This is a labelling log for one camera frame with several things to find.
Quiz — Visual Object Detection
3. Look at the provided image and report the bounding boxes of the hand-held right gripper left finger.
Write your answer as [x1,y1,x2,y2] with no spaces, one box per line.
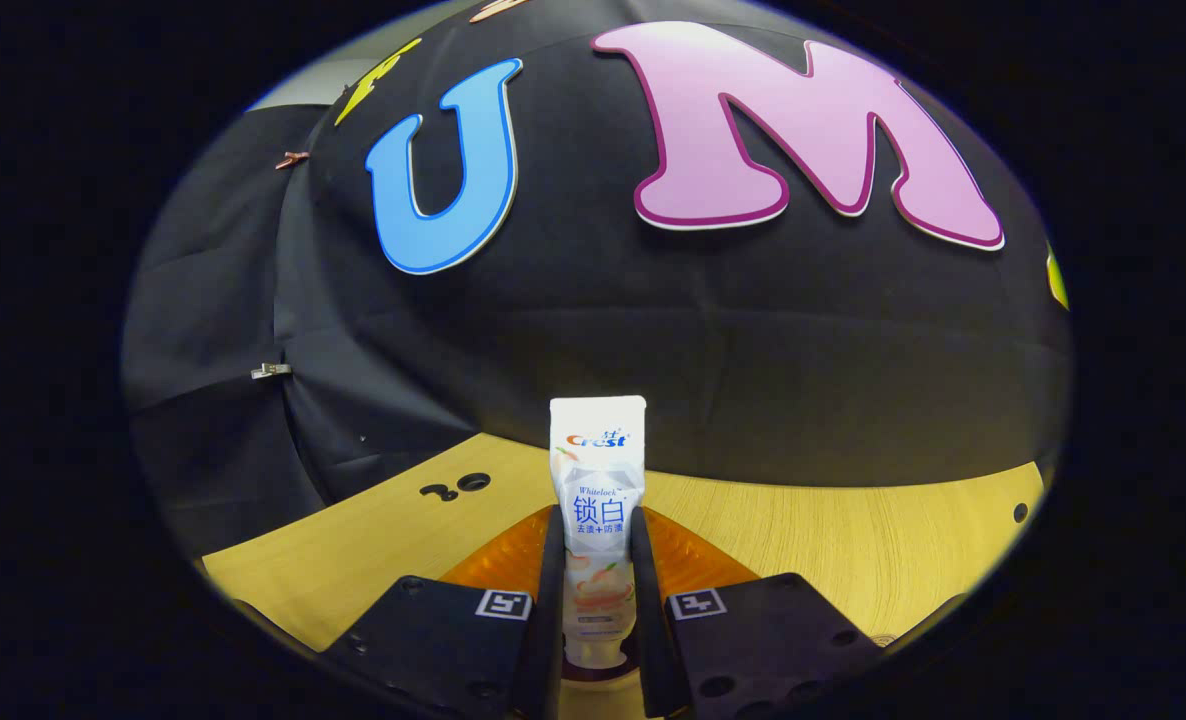
[323,505,567,720]

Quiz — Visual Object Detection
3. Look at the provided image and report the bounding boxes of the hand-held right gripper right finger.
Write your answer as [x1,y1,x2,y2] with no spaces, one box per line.
[629,505,889,720]

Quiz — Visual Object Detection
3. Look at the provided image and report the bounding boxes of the white toothpaste tube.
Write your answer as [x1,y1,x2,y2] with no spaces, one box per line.
[550,395,648,670]

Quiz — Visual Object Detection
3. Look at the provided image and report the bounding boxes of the black backdrop cloth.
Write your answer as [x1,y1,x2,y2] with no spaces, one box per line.
[121,0,1074,566]

